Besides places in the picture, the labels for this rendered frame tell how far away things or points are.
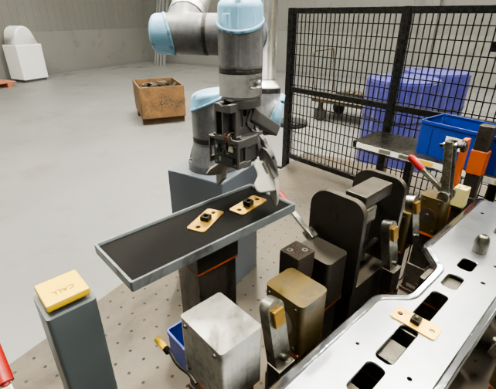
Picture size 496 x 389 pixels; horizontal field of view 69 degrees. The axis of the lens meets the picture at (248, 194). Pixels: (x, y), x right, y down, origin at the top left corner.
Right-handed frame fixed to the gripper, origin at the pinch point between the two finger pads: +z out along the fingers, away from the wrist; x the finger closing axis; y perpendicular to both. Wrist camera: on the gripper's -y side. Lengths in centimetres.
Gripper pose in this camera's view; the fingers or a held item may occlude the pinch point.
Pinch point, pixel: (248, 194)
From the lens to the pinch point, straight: 74.8
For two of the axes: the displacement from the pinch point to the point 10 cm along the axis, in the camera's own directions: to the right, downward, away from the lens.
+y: -6.2, 3.5, -7.1
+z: 0.0, 9.0, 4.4
